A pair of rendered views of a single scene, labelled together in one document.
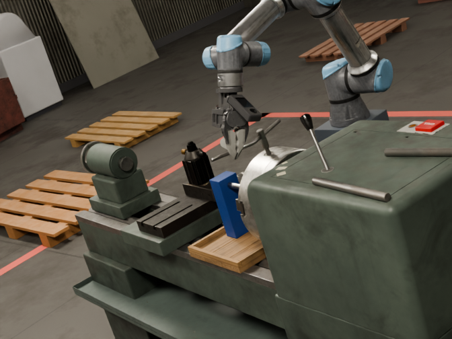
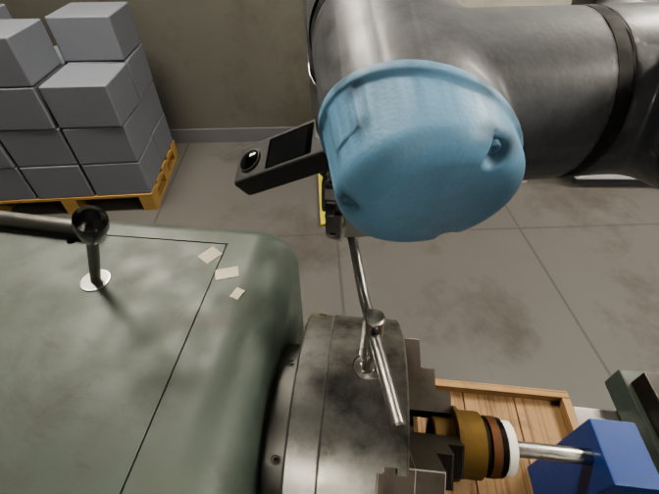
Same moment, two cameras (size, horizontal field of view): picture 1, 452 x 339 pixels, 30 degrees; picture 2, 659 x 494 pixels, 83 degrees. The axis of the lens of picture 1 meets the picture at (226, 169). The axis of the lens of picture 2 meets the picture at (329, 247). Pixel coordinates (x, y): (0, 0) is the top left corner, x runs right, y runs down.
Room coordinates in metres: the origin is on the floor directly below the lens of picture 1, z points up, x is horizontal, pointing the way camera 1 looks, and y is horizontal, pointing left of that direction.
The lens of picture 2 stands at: (2.59, -0.33, 1.63)
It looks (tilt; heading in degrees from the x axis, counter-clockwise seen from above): 45 degrees down; 127
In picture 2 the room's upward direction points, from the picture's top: straight up
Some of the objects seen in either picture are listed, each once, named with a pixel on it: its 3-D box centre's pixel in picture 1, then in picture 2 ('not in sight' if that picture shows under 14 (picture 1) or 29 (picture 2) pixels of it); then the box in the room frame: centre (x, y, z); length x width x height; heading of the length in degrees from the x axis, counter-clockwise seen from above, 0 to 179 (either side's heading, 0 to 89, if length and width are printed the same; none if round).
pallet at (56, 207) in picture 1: (57, 205); not in sight; (6.36, 1.36, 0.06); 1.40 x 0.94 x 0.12; 41
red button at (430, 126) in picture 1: (430, 126); not in sight; (2.24, -0.59, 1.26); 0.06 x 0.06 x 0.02; 32
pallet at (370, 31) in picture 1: (356, 41); not in sight; (8.81, -1.73, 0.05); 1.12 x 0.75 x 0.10; 129
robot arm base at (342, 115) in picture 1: (347, 107); not in sight; (3.01, -0.50, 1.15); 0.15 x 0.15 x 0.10
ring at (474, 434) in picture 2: not in sight; (464, 443); (2.63, -0.08, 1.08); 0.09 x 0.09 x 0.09; 32
